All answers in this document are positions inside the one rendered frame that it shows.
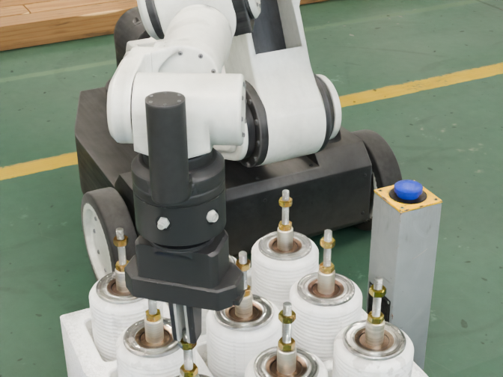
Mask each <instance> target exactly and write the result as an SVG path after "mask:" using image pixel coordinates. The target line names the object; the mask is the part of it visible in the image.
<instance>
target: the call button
mask: <svg viewBox="0 0 503 377"><path fill-rule="evenodd" d="M394 192H395V193H396V194H397V196H398V197H399V198H401V199H404V200H414V199H417V198H418V197H419V195H421V194H422V192H423V186H422V184H420V183H418V182H416V181H414V180H400V181H398V182H396V183H395V184H394Z"/></svg>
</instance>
